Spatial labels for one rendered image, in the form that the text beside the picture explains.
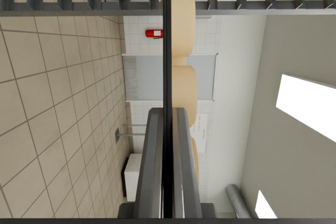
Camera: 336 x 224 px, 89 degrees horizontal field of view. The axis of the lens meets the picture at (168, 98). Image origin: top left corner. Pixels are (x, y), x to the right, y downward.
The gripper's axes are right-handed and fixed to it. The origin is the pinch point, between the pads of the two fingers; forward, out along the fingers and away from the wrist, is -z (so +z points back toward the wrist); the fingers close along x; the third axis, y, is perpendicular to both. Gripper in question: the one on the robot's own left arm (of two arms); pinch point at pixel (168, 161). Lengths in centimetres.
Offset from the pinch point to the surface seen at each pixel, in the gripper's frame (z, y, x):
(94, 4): -55, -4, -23
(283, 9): -54, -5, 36
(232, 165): -230, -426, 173
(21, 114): -78, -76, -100
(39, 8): -54, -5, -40
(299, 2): -53, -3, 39
